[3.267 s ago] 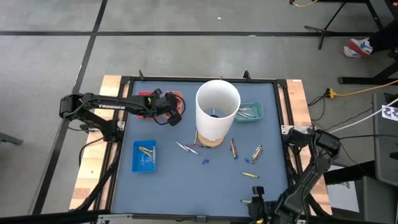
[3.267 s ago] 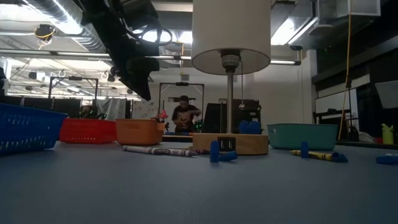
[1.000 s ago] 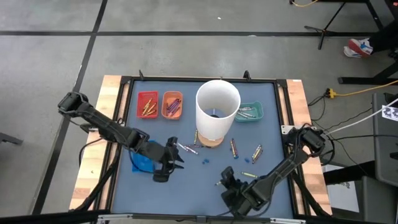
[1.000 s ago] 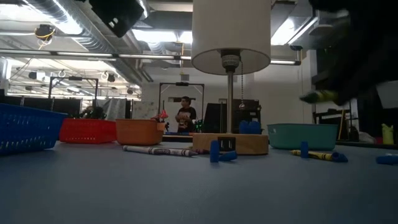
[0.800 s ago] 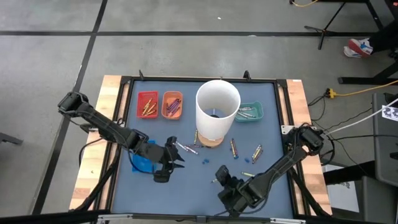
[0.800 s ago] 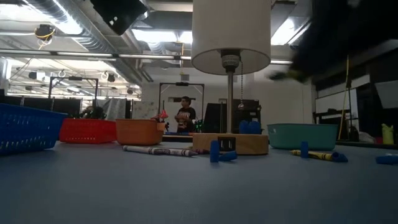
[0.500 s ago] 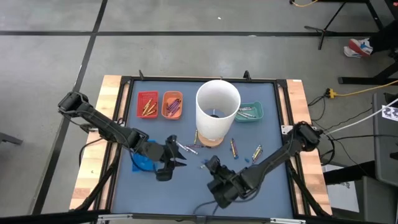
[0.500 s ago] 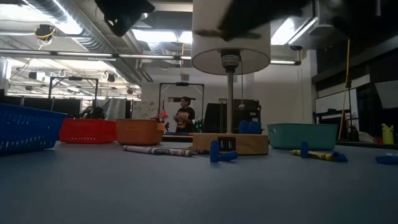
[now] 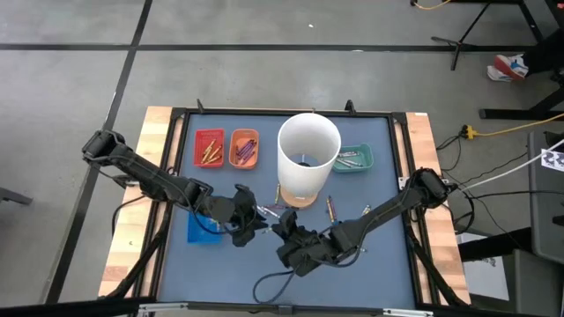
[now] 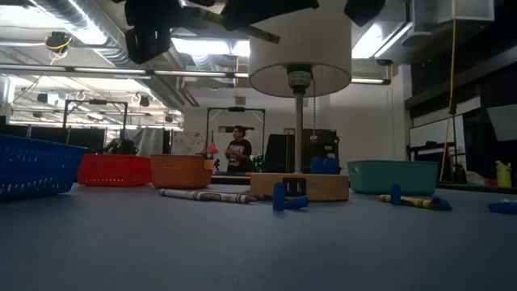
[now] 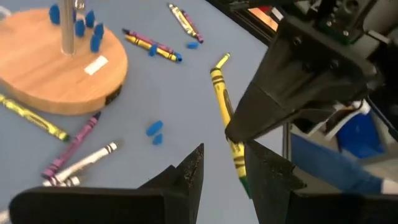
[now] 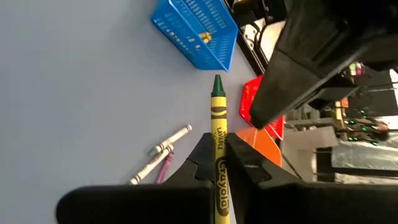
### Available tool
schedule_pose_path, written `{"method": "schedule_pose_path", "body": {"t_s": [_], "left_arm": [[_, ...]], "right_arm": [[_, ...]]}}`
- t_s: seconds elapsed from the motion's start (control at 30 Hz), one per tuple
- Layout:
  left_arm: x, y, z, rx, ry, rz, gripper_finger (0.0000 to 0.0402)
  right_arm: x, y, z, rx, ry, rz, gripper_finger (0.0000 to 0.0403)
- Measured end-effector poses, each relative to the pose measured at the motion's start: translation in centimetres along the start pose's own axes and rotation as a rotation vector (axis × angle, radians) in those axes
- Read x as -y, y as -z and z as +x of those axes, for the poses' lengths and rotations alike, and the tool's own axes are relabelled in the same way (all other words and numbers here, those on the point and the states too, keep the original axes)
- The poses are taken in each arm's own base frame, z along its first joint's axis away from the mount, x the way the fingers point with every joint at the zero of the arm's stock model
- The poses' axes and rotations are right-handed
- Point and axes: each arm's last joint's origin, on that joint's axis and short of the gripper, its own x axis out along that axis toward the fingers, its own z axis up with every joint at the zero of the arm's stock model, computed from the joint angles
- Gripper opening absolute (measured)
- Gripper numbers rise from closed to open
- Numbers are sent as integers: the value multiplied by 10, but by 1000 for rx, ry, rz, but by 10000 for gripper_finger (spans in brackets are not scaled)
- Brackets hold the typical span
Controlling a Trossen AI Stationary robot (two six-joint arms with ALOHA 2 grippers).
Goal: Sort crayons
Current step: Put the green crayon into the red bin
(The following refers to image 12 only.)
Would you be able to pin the red plastic basket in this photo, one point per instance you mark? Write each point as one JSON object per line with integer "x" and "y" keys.
{"x": 245, "y": 102}

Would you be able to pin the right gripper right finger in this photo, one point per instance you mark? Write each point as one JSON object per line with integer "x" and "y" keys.
{"x": 311, "y": 205}

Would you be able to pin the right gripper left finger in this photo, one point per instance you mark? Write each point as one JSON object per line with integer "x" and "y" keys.
{"x": 140, "y": 205}

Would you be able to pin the blue plastic basket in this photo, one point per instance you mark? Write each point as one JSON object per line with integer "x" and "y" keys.
{"x": 174, "y": 18}

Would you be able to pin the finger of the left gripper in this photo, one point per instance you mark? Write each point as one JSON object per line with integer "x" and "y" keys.
{"x": 286, "y": 90}

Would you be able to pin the orange plastic bin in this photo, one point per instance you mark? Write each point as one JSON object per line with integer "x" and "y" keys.
{"x": 264, "y": 146}

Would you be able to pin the purple crayon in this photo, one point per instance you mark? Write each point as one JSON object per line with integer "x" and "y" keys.
{"x": 164, "y": 168}

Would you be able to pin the white crayon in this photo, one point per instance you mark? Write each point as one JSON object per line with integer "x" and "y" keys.
{"x": 171, "y": 139}
{"x": 149, "y": 166}

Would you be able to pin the yellow green crayon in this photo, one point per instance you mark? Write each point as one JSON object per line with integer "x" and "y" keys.
{"x": 219, "y": 124}

